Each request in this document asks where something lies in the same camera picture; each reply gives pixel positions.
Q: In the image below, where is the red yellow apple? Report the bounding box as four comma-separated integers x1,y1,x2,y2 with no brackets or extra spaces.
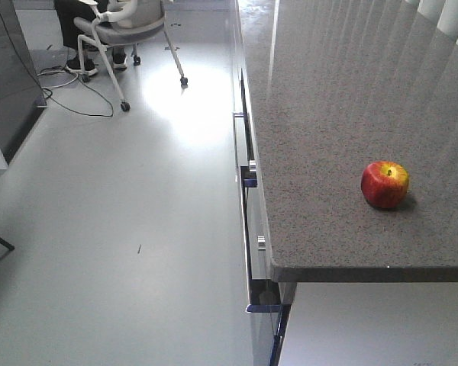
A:
360,161,409,209

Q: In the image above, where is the grey stone kitchen counter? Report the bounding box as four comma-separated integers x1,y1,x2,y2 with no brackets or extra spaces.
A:
228,0,458,366

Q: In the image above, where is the grey white wheeled chair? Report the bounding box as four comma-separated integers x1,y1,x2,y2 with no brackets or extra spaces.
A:
74,1,188,111

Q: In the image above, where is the dark grey cabinet panel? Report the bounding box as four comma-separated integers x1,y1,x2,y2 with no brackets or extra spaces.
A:
0,1,46,162

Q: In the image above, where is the seated person in black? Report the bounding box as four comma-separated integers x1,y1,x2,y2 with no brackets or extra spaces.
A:
53,0,129,76

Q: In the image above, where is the black floor cable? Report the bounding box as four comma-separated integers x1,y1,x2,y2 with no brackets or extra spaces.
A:
37,66,115,118

